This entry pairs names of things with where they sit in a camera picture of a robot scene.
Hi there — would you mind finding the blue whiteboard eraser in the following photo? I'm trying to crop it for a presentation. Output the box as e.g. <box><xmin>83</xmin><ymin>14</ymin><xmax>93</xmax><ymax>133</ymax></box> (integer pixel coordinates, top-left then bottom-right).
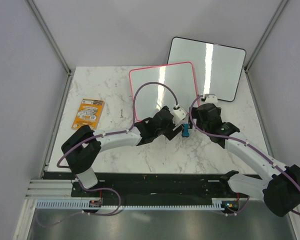
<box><xmin>181</xmin><ymin>123</ymin><xmax>190</xmax><ymax>138</ymax></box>

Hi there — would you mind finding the pink framed whiteboard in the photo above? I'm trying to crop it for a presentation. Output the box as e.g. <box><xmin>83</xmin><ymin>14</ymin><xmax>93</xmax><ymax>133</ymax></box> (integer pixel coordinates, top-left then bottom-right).
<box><xmin>128</xmin><ymin>61</ymin><xmax>198</xmax><ymax>122</ymax></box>

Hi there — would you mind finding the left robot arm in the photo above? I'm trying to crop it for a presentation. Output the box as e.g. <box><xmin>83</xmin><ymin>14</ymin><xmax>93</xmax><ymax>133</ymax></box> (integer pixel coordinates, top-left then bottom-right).
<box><xmin>61</xmin><ymin>106</ymin><xmax>187</xmax><ymax>197</ymax></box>

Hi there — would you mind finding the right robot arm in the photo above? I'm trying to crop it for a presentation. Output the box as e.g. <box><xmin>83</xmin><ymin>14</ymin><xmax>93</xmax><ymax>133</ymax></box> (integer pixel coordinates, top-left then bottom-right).
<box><xmin>189</xmin><ymin>103</ymin><xmax>300</xmax><ymax>217</ymax></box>

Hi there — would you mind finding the black framed whiteboard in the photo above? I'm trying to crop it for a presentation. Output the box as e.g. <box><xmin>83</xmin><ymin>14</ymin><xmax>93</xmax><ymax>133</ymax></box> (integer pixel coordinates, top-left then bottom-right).
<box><xmin>167</xmin><ymin>36</ymin><xmax>247</xmax><ymax>102</ymax></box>

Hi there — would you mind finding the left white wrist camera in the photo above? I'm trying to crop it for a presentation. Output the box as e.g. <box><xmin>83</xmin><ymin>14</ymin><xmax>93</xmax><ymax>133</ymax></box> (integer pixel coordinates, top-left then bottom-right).
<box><xmin>170</xmin><ymin>107</ymin><xmax>188</xmax><ymax>126</ymax></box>

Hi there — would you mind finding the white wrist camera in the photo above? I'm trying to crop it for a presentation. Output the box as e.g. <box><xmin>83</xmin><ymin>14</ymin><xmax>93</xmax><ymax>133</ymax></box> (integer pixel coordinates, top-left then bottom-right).
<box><xmin>170</xmin><ymin>107</ymin><xmax>188</xmax><ymax>126</ymax></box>
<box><xmin>200</xmin><ymin>94</ymin><xmax>218</xmax><ymax>106</ymax></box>

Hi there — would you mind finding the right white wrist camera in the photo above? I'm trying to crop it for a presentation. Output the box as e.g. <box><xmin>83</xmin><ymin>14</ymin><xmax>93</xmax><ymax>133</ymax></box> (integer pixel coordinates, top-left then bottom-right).
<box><xmin>200</xmin><ymin>94</ymin><xmax>218</xmax><ymax>106</ymax></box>

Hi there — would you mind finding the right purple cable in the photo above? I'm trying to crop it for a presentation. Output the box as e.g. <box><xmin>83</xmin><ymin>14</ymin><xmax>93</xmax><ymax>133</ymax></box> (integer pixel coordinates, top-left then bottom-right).
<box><xmin>188</xmin><ymin>95</ymin><xmax>300</xmax><ymax>216</ymax></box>

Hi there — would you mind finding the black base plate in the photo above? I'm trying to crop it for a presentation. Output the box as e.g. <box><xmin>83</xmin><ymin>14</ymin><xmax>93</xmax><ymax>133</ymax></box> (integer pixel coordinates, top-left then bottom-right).
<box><xmin>69</xmin><ymin>172</ymin><xmax>251</xmax><ymax>207</ymax></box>

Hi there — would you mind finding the white slotted cable duct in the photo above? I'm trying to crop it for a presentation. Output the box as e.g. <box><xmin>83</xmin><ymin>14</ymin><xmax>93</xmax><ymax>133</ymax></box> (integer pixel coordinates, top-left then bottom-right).
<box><xmin>35</xmin><ymin>199</ymin><xmax>225</xmax><ymax>211</ymax></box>

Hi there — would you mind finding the aluminium rail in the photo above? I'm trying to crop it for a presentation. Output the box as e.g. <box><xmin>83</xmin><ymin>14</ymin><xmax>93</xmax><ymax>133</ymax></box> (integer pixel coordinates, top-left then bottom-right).
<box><xmin>24</xmin><ymin>178</ymin><xmax>75</xmax><ymax>200</ymax></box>

